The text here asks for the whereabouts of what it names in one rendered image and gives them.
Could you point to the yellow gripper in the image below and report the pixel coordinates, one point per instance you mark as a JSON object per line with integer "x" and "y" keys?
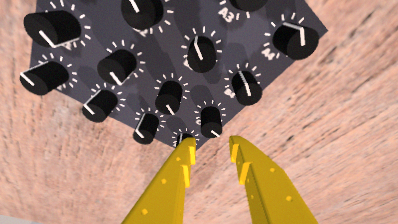
{"x": 272, "y": 197}

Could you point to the black knob box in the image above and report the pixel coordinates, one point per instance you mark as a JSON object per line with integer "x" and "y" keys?
{"x": 110, "y": 60}

